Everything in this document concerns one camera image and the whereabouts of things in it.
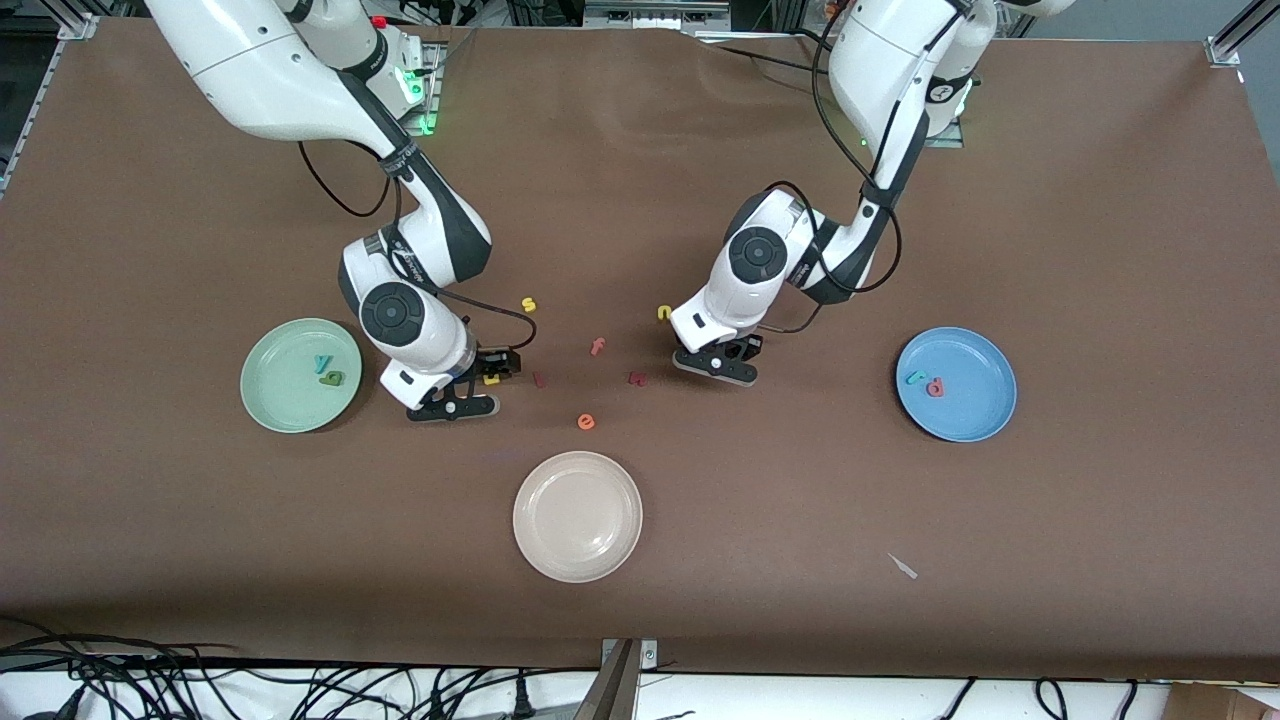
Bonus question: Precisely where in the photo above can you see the silver bracket plate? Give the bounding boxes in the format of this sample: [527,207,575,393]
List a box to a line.
[602,640,659,673]

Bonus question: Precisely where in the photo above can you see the silver metal box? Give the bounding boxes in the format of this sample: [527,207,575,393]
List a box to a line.
[585,0,731,29]

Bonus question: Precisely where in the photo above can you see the aluminium frame rail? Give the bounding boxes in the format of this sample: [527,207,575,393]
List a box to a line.
[1205,0,1280,69]
[0,0,101,196]

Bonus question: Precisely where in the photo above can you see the grey metal beam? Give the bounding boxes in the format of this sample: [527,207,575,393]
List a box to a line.
[575,640,641,720]

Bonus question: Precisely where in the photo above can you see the blue plate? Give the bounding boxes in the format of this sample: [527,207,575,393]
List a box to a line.
[895,326,1018,444]

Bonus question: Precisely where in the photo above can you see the beige plate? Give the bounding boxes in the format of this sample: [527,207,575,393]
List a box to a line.
[512,451,644,584]

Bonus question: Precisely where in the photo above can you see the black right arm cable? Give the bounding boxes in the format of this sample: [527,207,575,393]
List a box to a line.
[296,140,541,351]

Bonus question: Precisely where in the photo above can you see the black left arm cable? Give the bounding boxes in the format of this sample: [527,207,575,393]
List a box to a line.
[755,0,904,336]

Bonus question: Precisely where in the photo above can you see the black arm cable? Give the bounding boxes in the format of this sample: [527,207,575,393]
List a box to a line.
[296,140,541,351]
[755,0,904,336]

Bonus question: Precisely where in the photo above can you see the brown cardboard box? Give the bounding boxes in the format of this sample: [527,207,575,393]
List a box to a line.
[1165,683,1280,720]

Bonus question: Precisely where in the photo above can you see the black base cable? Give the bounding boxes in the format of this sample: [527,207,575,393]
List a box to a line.
[700,28,836,76]

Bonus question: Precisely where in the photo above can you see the green plate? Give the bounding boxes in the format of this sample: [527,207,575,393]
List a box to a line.
[240,318,364,435]

